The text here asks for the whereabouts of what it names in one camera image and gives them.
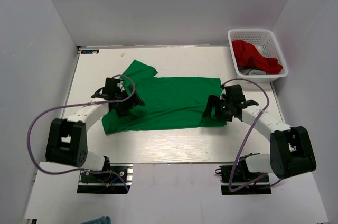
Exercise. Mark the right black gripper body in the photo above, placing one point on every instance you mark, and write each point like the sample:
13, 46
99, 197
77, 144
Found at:
225, 109

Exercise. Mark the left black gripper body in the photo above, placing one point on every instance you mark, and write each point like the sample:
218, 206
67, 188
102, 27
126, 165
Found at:
123, 106

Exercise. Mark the green t shirt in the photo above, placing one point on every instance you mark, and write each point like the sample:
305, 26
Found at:
170, 102

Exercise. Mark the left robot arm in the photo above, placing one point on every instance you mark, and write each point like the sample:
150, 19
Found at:
67, 141

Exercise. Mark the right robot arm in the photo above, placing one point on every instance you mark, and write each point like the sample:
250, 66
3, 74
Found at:
291, 152

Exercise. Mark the grey t shirt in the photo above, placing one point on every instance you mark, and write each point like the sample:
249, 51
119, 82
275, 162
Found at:
252, 71

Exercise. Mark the red t shirt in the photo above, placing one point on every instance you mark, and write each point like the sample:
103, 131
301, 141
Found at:
246, 55

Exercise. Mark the white plastic basket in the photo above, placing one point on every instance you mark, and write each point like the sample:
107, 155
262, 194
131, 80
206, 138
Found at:
266, 44

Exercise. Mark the blue label sticker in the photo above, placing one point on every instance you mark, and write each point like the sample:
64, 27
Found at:
90, 51

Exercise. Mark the blue cloth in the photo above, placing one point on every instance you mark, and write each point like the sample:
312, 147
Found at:
101, 220

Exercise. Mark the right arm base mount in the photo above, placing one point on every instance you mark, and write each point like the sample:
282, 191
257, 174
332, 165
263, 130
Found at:
240, 177

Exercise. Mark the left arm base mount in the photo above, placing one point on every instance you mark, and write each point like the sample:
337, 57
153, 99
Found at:
118, 181

